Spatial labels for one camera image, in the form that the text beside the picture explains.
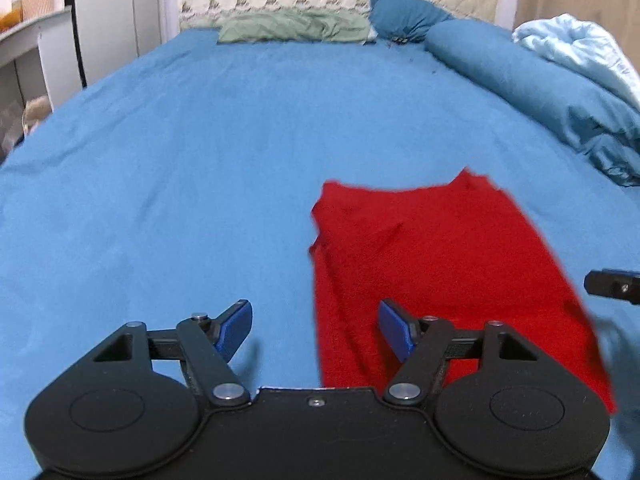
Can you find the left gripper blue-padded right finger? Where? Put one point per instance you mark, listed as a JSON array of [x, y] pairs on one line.
[[424, 347]]

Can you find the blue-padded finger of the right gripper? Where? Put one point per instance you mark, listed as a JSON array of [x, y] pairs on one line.
[[615, 284]]

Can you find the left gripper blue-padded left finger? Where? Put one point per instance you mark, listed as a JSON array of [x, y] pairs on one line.
[[204, 346]]

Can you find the red knit garment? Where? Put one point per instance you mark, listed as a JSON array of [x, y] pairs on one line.
[[462, 251]]

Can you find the blue bed sheet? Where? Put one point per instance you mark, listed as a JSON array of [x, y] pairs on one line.
[[185, 181]]

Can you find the blue rolled duvet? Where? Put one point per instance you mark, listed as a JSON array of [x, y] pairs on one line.
[[581, 114]]

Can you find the light blue satin blanket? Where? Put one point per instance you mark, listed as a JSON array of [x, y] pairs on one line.
[[585, 48]]

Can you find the green pillow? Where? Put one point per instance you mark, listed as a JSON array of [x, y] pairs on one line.
[[312, 25]]

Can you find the white desk shelf unit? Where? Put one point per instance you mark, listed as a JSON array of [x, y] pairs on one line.
[[39, 73]]

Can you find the dark blue pillow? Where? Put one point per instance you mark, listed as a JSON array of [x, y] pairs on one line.
[[405, 21]]

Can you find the white grey wardrobe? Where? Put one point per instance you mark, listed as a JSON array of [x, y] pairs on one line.
[[110, 34]]

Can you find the woven basket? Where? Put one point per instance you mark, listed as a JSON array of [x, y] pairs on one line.
[[36, 8]]

